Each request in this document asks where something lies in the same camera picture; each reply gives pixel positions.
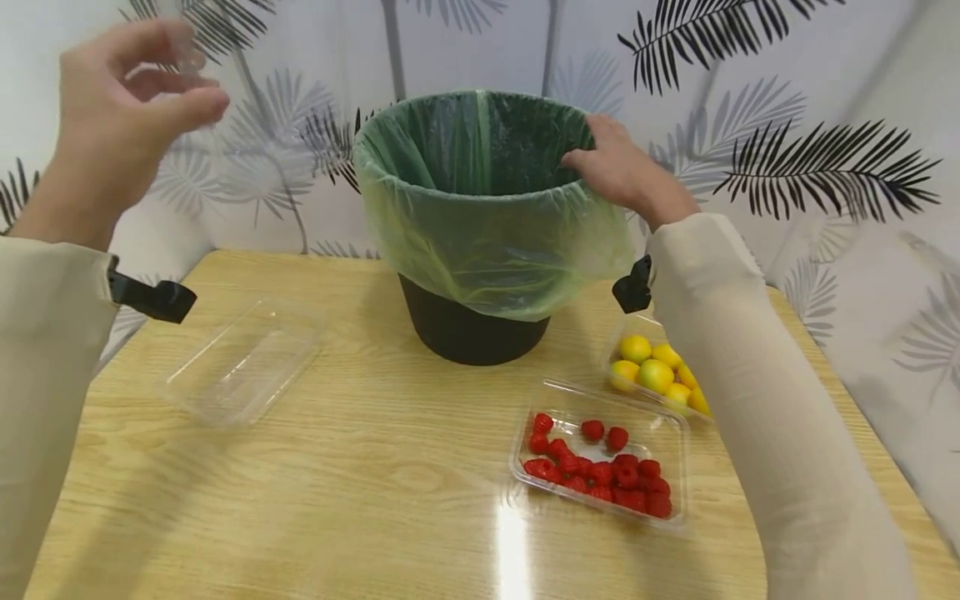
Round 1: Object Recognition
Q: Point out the person's right hand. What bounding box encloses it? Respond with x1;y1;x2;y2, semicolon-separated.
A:
561;114;703;233

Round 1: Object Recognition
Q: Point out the person's left hand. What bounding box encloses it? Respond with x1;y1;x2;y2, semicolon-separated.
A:
45;18;232;219

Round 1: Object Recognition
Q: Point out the green plastic bin bag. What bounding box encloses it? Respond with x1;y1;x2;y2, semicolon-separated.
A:
352;90;638;323

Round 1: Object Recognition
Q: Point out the black waste bin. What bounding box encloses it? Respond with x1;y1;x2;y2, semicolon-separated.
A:
397;273;552;367

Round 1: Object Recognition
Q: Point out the person's right forearm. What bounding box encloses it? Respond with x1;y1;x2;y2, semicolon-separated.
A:
647;213;923;600

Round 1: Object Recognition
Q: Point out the person's left forearm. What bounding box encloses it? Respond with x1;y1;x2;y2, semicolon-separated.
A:
0;171;128;600

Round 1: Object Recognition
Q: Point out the black wrist band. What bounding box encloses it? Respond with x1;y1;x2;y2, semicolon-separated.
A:
612;255;654;315
106;257;198;325

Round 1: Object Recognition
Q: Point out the clear plastic yellow fruit tray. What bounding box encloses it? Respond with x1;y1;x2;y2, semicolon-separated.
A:
601;312;714;423

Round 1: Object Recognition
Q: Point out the pile of yellow round fruits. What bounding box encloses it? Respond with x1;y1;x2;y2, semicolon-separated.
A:
610;334;713;417

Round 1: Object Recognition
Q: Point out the empty clear plastic tray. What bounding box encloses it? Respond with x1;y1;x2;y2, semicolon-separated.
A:
165;299;328;428

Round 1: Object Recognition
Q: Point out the clear plastic raspberry tray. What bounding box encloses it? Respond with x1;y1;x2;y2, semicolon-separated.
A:
509;378;692;532

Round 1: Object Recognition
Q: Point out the pile of red raspberries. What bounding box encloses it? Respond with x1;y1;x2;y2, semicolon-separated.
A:
522;412;675;520

